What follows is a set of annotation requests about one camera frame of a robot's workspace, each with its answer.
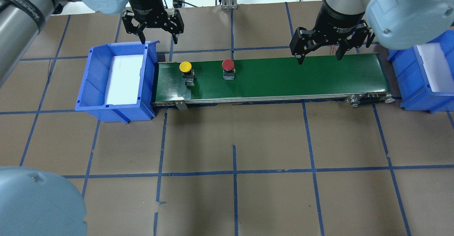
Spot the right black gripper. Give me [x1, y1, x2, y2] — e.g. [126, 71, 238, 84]
[289, 7, 376, 65]

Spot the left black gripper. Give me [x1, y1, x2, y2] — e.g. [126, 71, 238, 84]
[122, 0, 184, 45]

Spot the yellow push button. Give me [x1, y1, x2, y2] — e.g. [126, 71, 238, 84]
[179, 61, 195, 87]

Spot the red push button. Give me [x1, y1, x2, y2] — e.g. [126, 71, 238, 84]
[221, 59, 236, 80]

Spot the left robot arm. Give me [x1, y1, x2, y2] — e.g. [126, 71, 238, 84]
[1, 0, 184, 236]

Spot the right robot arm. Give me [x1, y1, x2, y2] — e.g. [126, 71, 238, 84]
[289, 0, 454, 64]

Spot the green conveyor belt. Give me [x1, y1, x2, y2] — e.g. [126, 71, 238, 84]
[151, 54, 394, 107]

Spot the white foam pad left bin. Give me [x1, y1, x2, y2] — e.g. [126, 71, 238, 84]
[104, 55, 143, 105]

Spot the white foam pad bin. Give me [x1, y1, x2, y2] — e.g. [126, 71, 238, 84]
[104, 55, 143, 105]
[416, 43, 454, 92]

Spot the left blue bin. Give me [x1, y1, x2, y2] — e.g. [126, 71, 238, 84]
[75, 40, 159, 124]

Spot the blue bin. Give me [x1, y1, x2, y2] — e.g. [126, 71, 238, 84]
[388, 29, 454, 113]
[75, 40, 159, 124]

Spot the right blue bin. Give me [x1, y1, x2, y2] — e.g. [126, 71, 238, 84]
[388, 29, 454, 113]

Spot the white foam pad right bin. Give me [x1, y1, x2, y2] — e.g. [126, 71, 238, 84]
[416, 43, 454, 92]

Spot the brown paper table cover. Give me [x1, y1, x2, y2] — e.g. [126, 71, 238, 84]
[1, 14, 453, 236]

